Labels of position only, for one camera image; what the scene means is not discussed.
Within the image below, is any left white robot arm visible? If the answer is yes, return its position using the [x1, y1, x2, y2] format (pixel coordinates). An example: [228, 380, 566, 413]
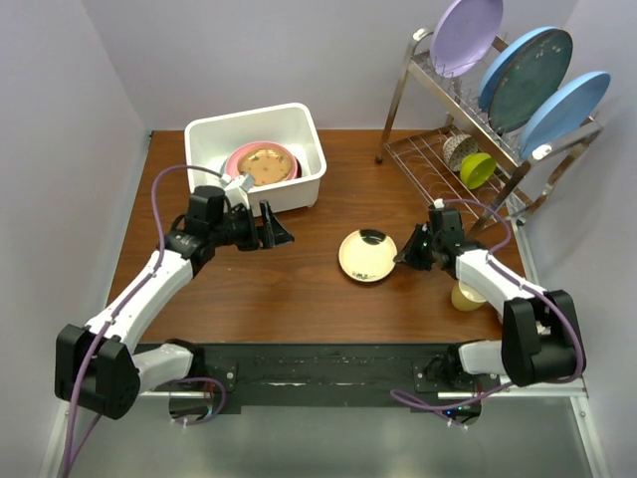
[54, 186, 295, 419]

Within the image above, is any lavender plate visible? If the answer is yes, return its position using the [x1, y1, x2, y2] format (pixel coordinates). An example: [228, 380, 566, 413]
[430, 0, 504, 78]

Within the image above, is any pink plastic plate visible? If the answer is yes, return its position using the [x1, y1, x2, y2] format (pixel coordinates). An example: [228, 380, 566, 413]
[225, 141, 301, 180]

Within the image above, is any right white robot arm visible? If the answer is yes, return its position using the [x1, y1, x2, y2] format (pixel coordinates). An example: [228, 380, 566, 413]
[394, 201, 586, 391]

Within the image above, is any white plastic bin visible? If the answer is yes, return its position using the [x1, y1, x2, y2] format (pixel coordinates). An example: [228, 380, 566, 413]
[184, 103, 326, 214]

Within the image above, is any dark teal plate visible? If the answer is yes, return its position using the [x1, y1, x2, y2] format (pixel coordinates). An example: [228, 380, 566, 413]
[488, 28, 573, 134]

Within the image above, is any light blue plate front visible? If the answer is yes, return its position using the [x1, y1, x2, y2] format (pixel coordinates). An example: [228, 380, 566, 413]
[519, 71, 611, 159]

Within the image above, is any patterned white bowl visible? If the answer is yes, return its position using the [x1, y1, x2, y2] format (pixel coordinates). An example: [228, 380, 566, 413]
[443, 133, 480, 172]

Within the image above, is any aluminium rail frame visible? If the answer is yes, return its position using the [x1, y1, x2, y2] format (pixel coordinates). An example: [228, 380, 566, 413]
[37, 348, 611, 478]

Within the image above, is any steel dish rack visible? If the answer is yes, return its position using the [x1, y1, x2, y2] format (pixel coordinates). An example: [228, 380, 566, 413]
[374, 27, 605, 263]

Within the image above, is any light blue plate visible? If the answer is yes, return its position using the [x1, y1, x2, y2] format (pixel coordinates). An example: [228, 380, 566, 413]
[478, 26, 554, 112]
[519, 71, 611, 159]

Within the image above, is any light blue plate behind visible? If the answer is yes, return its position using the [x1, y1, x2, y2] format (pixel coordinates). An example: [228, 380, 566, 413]
[478, 26, 554, 112]

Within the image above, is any cream plate black brushstroke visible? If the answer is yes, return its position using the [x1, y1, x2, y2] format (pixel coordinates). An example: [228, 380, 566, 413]
[337, 229, 398, 283]

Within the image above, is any lime green bowl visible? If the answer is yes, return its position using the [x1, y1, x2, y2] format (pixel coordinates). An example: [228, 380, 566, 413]
[460, 152, 497, 190]

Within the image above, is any cream cup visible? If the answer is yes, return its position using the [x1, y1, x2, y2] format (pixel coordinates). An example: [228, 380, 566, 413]
[451, 281, 487, 312]

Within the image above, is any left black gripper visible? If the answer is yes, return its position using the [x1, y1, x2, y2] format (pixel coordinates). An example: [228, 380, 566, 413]
[211, 200, 294, 252]

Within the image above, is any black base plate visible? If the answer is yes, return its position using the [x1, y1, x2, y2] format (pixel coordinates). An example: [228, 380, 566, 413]
[89, 341, 553, 414]

